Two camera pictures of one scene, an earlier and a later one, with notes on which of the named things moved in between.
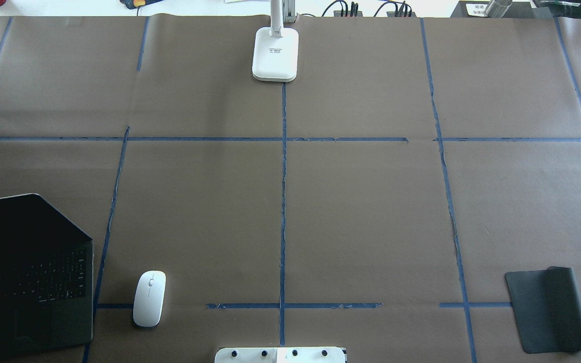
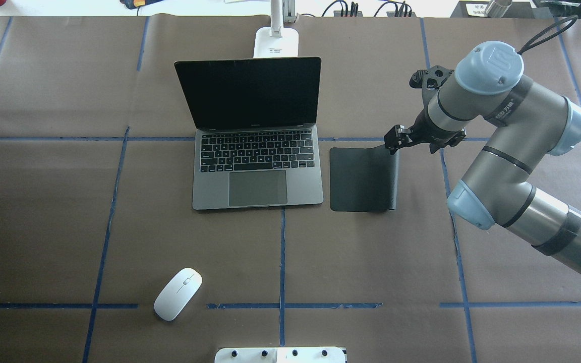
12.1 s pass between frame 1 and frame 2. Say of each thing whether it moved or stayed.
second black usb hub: stayed
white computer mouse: moved
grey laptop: moved
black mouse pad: moved
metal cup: stayed
